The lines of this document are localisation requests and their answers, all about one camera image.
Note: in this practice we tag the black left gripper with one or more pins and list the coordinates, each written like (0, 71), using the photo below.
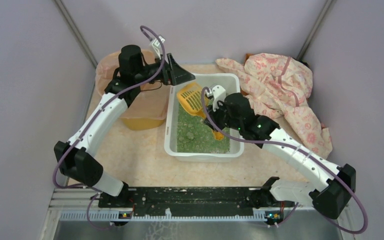
(171, 70)

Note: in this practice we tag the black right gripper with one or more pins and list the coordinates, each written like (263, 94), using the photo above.
(214, 117)

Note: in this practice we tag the yellow plastic litter scoop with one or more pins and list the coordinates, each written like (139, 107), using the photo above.
(189, 98)

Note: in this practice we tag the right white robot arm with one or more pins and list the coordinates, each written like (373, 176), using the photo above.
(330, 187)

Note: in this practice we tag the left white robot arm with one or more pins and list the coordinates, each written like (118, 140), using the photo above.
(75, 157)

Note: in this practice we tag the white plastic litter box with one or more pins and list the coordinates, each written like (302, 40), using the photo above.
(231, 83)

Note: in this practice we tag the green cat litter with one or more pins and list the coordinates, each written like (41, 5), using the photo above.
(192, 136)

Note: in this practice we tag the yellow bin with pink bag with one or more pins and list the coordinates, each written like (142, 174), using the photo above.
(148, 110)

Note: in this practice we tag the cream pink cartoon cloth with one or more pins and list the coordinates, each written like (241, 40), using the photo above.
(280, 86)

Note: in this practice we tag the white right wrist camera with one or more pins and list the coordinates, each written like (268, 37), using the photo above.
(217, 94)

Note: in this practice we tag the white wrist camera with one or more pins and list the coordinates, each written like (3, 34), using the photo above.
(155, 45)
(217, 94)

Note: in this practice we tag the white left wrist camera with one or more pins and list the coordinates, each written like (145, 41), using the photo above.
(155, 45)

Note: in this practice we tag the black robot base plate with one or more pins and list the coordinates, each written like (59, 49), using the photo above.
(192, 201)

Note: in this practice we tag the aluminium frame rail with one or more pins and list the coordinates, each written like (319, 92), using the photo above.
(83, 204)

